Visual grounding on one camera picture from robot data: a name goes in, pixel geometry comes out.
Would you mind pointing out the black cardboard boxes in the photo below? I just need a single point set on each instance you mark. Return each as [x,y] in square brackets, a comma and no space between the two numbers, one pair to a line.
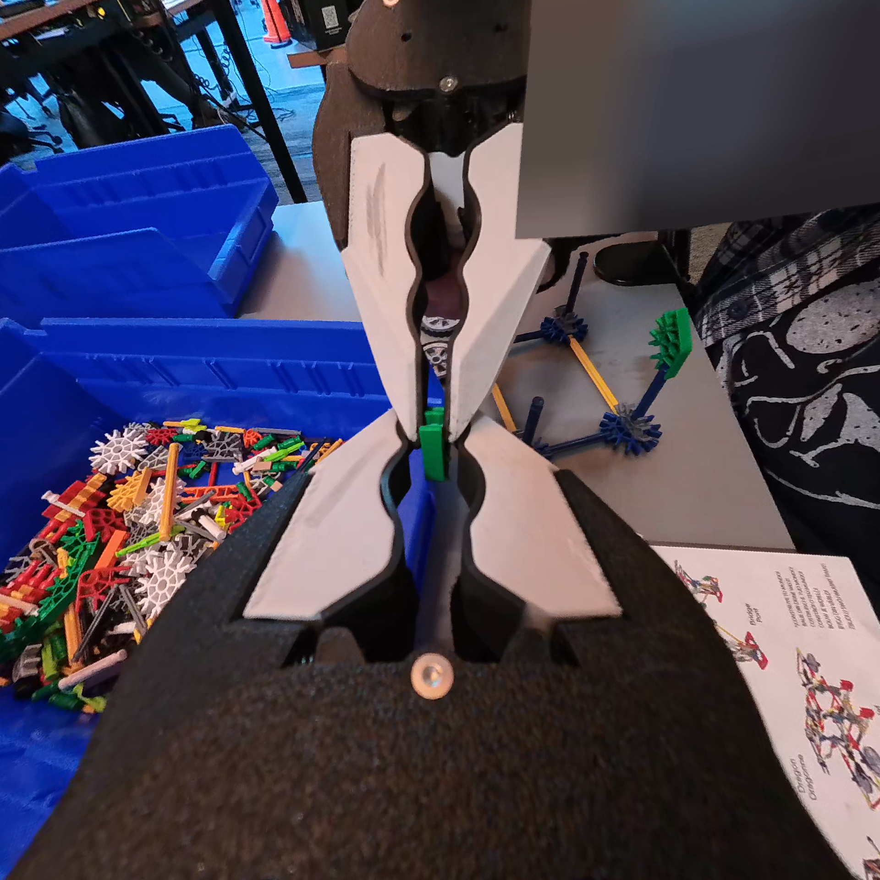
[330,17]

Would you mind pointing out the toy instruction sheet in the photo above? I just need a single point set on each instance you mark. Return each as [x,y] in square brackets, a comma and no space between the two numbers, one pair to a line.
[784,646]

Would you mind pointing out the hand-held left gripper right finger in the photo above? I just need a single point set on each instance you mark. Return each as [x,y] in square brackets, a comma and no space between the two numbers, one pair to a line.
[536,536]

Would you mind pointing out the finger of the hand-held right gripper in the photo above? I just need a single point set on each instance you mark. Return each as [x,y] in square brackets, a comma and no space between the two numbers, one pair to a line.
[498,275]
[382,261]

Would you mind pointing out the person's dark printed shirt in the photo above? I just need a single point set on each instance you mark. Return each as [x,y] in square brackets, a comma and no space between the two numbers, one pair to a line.
[811,358]

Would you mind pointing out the blue plastic bin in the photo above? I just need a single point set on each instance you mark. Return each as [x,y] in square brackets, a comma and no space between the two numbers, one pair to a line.
[124,234]

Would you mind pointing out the blue bin with white label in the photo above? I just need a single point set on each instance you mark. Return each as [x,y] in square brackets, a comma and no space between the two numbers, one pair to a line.
[206,371]

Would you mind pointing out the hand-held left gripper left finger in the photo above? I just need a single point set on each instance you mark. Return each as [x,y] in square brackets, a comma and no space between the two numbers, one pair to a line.
[337,536]

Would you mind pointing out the pile of colourful toy pieces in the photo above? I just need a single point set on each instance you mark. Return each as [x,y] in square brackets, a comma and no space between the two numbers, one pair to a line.
[138,523]

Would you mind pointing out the black metal post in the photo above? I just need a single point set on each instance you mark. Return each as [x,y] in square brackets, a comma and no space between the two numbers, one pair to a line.
[261,103]

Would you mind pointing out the black toy wheel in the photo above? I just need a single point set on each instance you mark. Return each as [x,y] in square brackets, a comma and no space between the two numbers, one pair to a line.
[436,344]

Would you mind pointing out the blue yellow toy rod frame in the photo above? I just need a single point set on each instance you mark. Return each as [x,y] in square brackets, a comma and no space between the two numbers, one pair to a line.
[594,374]

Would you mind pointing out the orange bag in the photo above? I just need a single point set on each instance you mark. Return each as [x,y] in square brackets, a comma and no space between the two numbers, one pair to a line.
[275,19]

